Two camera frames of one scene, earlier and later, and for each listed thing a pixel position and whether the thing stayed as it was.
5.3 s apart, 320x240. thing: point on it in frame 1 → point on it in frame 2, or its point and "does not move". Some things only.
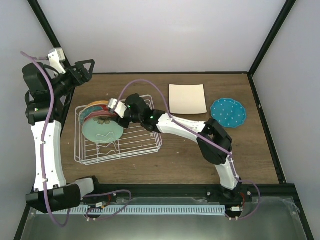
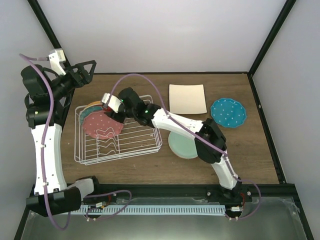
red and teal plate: [85, 112] does not move
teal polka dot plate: [229, 113] does not move
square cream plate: [187, 99] does not move
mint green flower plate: [102, 130] → [182, 145]
